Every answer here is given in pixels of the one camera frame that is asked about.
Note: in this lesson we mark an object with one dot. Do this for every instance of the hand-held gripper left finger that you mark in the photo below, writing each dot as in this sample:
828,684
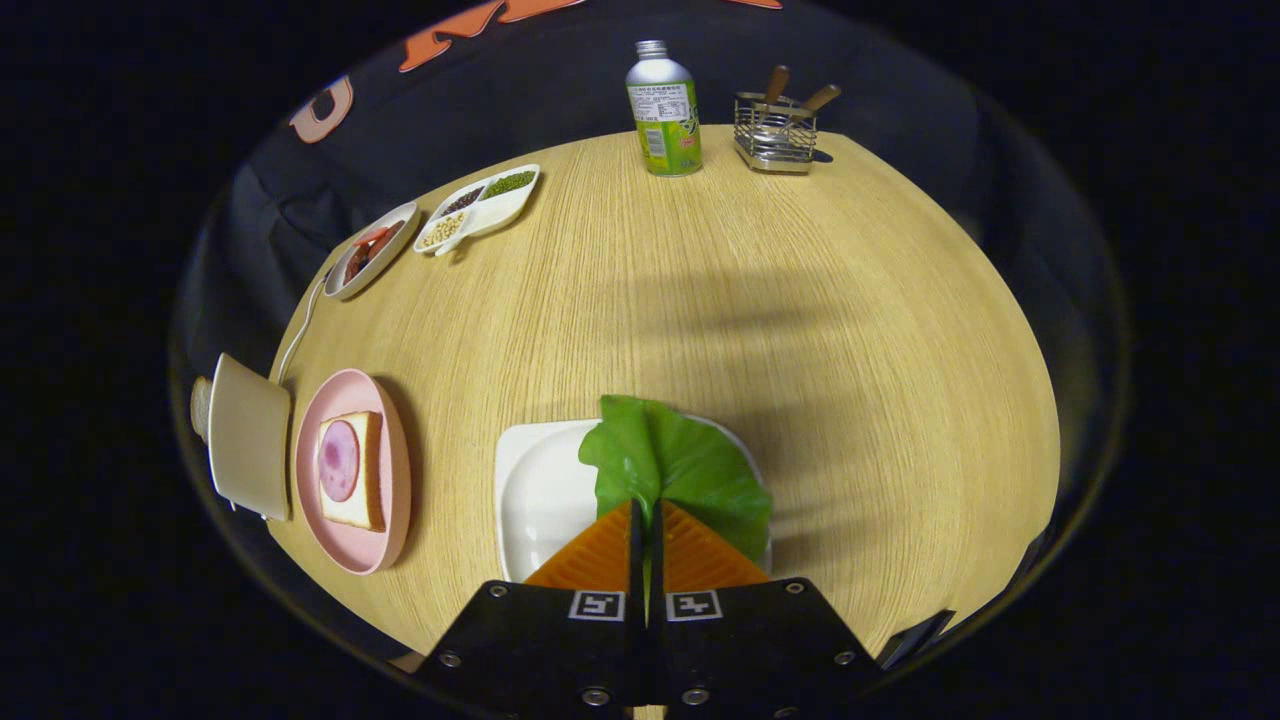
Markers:
540,640

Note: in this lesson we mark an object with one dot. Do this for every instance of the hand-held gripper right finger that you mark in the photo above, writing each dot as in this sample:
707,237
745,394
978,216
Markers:
760,640

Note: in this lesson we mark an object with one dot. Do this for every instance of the green lettuce leaf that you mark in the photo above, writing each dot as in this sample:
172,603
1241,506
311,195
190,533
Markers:
680,460

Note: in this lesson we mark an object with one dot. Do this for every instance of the white rectangular plate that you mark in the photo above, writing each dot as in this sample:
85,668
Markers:
540,490

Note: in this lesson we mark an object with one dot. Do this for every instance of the pink round plate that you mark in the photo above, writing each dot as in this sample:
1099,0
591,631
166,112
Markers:
345,550

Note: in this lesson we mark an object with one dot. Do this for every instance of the white bread slice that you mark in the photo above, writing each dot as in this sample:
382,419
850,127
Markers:
370,470

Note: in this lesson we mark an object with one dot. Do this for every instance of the pink ham slice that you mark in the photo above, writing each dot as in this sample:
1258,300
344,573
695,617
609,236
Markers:
339,460

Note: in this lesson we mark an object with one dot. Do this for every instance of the white toaster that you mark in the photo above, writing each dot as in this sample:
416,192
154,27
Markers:
250,435

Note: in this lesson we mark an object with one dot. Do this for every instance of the brown meat strip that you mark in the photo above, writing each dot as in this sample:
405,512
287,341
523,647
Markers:
385,250
356,265

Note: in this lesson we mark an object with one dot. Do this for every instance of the white round plate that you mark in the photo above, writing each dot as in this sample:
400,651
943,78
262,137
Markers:
400,235

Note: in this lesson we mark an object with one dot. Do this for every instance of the white divided dish with beans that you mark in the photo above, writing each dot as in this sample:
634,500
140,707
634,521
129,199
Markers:
490,205

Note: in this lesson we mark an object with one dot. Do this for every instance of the red sausage slice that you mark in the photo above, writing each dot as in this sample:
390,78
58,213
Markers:
368,237

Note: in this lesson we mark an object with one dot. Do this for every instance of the silver bottle with green label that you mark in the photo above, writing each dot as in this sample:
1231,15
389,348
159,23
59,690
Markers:
663,110

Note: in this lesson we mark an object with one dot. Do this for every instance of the black backdrop cloth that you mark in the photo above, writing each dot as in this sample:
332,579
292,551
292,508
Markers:
560,90

